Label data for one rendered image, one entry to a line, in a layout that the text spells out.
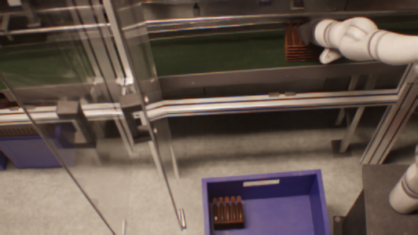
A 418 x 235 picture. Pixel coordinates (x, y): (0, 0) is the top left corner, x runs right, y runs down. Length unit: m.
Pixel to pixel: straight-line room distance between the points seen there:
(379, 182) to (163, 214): 0.93
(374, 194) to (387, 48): 0.62
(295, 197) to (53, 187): 1.03
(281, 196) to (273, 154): 0.36
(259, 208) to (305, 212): 0.17
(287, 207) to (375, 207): 0.42
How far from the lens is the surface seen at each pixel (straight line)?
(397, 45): 1.17
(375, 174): 1.70
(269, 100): 1.71
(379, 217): 1.66
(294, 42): 1.62
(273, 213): 1.95
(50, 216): 2.30
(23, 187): 2.39
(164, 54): 1.73
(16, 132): 2.09
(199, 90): 2.23
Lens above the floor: 2.08
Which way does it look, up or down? 62 degrees down
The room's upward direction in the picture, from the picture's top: 5 degrees counter-clockwise
